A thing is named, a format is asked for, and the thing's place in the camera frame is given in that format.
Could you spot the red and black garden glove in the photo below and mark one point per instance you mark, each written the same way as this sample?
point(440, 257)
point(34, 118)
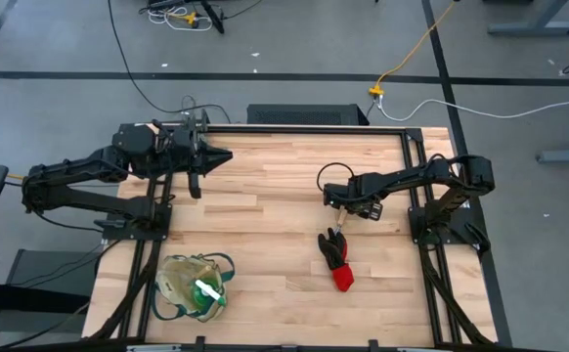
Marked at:
point(333, 251)

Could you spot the black computer case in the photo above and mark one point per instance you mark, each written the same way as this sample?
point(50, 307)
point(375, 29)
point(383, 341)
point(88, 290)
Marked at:
point(309, 115)

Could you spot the black cart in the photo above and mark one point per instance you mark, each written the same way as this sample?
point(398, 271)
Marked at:
point(45, 266)

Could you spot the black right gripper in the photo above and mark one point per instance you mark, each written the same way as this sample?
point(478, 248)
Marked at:
point(348, 195)

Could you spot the grey floor bar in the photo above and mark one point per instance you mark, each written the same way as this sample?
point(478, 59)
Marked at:
point(568, 156)

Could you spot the black aluminium table frame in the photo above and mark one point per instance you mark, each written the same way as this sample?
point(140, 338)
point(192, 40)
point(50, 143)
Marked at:
point(314, 130)

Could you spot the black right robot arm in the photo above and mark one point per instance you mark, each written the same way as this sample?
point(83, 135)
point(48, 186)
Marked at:
point(411, 176)

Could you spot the green spray bottle white trigger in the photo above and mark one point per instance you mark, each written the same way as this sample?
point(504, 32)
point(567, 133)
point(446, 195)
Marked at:
point(209, 289)

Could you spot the black stand leg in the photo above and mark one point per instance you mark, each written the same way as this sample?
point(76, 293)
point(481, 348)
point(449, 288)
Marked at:
point(213, 17)

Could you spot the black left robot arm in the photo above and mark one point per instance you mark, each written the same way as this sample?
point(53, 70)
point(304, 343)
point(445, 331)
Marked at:
point(94, 201)

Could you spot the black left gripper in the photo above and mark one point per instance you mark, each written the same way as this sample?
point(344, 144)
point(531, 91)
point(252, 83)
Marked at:
point(189, 146)

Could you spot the grey desk foot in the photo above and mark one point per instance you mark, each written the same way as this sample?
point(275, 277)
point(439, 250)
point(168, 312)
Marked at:
point(534, 28)

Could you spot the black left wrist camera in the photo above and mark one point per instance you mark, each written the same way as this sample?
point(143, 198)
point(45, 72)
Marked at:
point(195, 186)

